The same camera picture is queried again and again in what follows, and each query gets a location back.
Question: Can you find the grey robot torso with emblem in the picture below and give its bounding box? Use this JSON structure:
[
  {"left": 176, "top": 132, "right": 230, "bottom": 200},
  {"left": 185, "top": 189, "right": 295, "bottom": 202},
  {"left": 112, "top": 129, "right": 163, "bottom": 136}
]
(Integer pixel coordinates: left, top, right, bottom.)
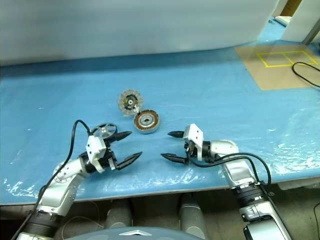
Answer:
[{"left": 74, "top": 226, "right": 201, "bottom": 240}]

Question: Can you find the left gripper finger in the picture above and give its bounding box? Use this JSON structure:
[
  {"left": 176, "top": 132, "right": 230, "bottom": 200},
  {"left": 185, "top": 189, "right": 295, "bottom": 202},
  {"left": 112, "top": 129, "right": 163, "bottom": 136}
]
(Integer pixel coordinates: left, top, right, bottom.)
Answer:
[
  {"left": 115, "top": 151, "right": 143, "bottom": 171},
  {"left": 109, "top": 131, "right": 133, "bottom": 144}
]

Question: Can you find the brown cardboard sheet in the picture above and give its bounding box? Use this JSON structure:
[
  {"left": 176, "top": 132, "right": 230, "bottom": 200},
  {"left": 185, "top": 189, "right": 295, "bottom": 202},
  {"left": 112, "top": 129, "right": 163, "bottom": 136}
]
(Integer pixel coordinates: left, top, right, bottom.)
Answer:
[{"left": 234, "top": 44, "right": 320, "bottom": 91}]

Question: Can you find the thin white string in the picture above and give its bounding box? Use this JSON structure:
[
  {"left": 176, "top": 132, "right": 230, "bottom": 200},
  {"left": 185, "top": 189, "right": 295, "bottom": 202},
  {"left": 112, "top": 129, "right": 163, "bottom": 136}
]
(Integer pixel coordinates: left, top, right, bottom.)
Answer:
[{"left": 61, "top": 199, "right": 105, "bottom": 238}]

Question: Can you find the grey metal post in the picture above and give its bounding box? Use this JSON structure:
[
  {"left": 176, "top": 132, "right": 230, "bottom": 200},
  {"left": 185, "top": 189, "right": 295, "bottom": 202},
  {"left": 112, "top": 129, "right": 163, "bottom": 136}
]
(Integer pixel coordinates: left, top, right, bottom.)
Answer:
[{"left": 302, "top": 17, "right": 320, "bottom": 46}]

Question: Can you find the white foam tray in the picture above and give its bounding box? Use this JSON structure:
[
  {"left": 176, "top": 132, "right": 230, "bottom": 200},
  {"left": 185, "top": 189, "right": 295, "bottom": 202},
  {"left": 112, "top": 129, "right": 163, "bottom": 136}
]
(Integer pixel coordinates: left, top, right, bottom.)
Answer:
[{"left": 268, "top": 14, "right": 293, "bottom": 26}]

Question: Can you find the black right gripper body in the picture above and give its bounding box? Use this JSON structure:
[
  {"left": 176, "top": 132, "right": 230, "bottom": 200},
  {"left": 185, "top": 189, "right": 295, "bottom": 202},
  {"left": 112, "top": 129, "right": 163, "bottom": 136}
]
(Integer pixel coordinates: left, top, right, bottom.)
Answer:
[{"left": 183, "top": 138, "right": 198, "bottom": 163}]

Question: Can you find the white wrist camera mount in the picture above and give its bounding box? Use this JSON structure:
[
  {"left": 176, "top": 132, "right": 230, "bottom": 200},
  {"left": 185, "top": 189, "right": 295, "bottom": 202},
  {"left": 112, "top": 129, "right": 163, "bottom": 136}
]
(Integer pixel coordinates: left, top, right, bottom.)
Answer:
[
  {"left": 183, "top": 123, "right": 205, "bottom": 161},
  {"left": 85, "top": 135, "right": 109, "bottom": 174}
]

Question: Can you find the thin black cable loop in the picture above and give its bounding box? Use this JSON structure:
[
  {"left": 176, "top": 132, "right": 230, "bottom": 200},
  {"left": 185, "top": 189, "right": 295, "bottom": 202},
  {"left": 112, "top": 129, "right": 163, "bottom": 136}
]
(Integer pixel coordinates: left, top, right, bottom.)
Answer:
[{"left": 291, "top": 61, "right": 320, "bottom": 91}]

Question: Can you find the black silver spoked rotor wheel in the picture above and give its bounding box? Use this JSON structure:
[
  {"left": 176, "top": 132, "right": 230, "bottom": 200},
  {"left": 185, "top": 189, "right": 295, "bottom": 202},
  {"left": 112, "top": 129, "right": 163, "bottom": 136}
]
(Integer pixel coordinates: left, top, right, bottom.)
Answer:
[{"left": 90, "top": 122, "right": 118, "bottom": 140}]

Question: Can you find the blue plastic table sheet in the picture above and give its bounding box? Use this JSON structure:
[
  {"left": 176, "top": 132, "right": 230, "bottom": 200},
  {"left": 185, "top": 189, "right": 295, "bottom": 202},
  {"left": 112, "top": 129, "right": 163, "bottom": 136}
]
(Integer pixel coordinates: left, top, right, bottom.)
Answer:
[{"left": 0, "top": 16, "right": 320, "bottom": 207}]

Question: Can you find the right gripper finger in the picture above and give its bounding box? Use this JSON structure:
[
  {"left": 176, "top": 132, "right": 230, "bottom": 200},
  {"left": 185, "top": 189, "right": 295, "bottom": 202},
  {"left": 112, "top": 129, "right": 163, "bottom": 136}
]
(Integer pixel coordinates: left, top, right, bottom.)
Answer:
[
  {"left": 167, "top": 130, "right": 186, "bottom": 140},
  {"left": 160, "top": 153, "right": 189, "bottom": 164}
]

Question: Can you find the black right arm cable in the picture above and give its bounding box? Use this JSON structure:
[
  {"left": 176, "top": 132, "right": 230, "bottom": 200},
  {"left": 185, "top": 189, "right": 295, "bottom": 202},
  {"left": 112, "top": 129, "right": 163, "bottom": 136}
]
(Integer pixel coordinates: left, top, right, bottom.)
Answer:
[{"left": 189, "top": 152, "right": 293, "bottom": 233}]

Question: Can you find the brown cardboard box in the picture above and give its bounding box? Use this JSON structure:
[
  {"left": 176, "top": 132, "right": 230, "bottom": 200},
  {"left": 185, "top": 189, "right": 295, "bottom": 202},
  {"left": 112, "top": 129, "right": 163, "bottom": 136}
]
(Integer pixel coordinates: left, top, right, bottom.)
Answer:
[{"left": 281, "top": 0, "right": 299, "bottom": 16}]

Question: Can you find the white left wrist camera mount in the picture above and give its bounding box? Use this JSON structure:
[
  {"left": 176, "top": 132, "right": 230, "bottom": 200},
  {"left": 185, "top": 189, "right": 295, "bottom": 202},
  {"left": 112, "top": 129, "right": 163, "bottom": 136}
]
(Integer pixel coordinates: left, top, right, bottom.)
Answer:
[{"left": 85, "top": 135, "right": 109, "bottom": 174}]

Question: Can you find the white upright panel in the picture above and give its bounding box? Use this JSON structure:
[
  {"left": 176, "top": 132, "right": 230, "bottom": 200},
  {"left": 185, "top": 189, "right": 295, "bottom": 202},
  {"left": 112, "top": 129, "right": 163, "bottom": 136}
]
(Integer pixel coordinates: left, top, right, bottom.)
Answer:
[{"left": 281, "top": 0, "right": 320, "bottom": 45}]

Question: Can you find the black floor cable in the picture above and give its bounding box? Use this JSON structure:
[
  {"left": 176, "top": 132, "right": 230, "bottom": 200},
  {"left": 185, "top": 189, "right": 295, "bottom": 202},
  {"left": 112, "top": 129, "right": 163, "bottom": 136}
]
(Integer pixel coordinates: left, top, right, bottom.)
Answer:
[{"left": 312, "top": 201, "right": 320, "bottom": 227}]

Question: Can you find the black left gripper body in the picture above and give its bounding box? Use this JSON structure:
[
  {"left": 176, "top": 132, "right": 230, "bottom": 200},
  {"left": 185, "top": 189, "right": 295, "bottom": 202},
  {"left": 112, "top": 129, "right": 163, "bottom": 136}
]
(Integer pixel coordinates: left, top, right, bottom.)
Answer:
[{"left": 101, "top": 138, "right": 120, "bottom": 172}]

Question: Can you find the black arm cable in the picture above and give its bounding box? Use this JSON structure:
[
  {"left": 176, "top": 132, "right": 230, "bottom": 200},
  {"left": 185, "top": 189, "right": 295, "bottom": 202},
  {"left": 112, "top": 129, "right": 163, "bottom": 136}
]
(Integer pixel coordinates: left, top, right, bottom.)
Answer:
[
  {"left": 13, "top": 119, "right": 94, "bottom": 240},
  {"left": 189, "top": 152, "right": 293, "bottom": 233}
]

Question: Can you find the round motor stator disc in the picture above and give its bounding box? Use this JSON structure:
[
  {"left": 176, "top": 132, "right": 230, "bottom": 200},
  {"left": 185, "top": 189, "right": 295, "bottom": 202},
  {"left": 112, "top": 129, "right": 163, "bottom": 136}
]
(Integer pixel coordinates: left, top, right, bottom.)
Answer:
[{"left": 117, "top": 89, "right": 144, "bottom": 117}]

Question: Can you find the motor stator with copper windings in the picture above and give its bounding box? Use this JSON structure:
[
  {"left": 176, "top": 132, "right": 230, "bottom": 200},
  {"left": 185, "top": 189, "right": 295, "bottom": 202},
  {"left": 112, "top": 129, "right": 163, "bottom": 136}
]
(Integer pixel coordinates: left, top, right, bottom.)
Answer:
[{"left": 133, "top": 110, "right": 160, "bottom": 135}]

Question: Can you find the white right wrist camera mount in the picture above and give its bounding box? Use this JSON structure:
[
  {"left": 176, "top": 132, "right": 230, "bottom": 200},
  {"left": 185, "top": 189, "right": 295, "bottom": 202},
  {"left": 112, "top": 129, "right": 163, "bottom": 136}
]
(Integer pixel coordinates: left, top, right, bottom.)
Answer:
[{"left": 183, "top": 123, "right": 205, "bottom": 161}]

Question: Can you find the white foam backdrop board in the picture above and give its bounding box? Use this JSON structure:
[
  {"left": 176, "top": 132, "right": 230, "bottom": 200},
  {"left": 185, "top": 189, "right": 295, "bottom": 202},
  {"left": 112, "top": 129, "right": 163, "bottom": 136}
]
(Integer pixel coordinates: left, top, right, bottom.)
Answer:
[{"left": 0, "top": 0, "right": 281, "bottom": 67}]

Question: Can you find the grey rounded cylinder shape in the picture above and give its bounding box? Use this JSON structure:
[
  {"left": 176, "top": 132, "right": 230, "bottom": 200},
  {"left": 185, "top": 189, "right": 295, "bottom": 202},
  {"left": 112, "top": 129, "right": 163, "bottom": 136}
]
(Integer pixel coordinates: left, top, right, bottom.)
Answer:
[
  {"left": 106, "top": 199, "right": 133, "bottom": 230},
  {"left": 179, "top": 193, "right": 210, "bottom": 240}
]

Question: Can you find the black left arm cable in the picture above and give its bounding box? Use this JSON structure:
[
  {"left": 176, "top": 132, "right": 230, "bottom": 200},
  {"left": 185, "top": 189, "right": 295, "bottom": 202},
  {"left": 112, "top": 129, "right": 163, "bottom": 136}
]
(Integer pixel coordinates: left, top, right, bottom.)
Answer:
[{"left": 13, "top": 119, "right": 94, "bottom": 240}]

